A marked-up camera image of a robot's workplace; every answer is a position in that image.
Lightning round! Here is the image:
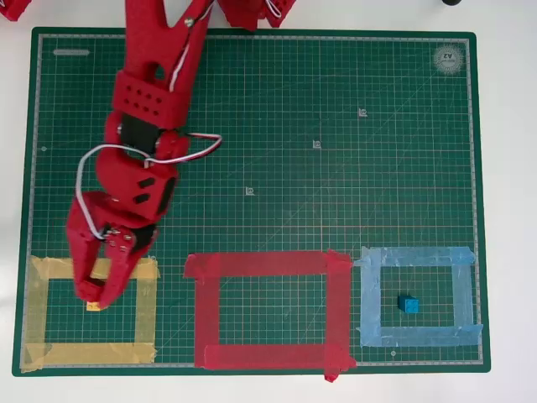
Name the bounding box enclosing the green cutting mat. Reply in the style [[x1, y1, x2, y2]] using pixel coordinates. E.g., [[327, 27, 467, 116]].
[[11, 27, 492, 378]]

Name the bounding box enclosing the small blue block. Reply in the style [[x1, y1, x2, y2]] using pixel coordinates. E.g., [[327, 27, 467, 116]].
[[397, 294, 420, 315]]

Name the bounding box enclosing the red tape square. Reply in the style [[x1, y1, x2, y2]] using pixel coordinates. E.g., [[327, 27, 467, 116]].
[[183, 248, 358, 384]]

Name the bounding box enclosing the yellow tape square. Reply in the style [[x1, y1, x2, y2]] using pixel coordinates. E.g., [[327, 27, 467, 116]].
[[20, 254, 161, 374]]

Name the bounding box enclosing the red leader arm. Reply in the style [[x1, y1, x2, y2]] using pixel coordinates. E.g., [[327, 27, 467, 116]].
[[0, 0, 33, 23]]

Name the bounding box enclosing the white servo cable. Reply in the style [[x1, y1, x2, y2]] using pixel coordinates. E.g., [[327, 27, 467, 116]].
[[76, 144, 149, 243], [143, 133, 224, 168], [168, 15, 211, 93]]

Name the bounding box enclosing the blue tape square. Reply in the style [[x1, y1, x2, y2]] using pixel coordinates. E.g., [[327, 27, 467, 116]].
[[354, 245, 485, 348]]

